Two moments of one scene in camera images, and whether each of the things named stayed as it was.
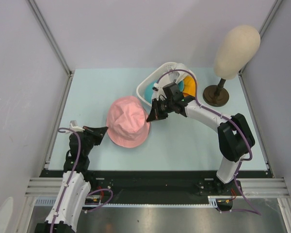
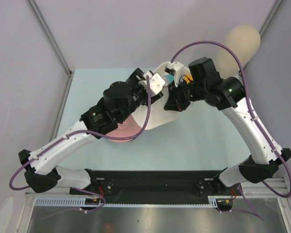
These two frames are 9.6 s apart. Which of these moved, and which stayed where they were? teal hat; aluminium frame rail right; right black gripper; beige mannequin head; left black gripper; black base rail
Moved: left black gripper; right black gripper; teal hat
Stayed: beige mannequin head; black base rail; aluminium frame rail right
